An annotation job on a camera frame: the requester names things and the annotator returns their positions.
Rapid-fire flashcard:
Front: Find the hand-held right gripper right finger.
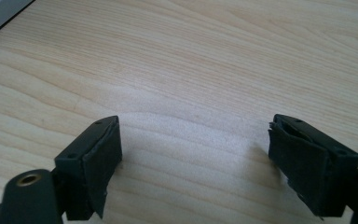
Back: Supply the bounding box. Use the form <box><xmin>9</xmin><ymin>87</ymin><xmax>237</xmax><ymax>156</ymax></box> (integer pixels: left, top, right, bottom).
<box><xmin>267</xmin><ymin>113</ymin><xmax>358</xmax><ymax>218</ymax></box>

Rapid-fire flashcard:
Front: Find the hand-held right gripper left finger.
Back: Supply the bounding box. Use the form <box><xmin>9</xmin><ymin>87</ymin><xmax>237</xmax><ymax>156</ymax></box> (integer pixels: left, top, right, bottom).
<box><xmin>53</xmin><ymin>115</ymin><xmax>124</xmax><ymax>221</ymax></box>

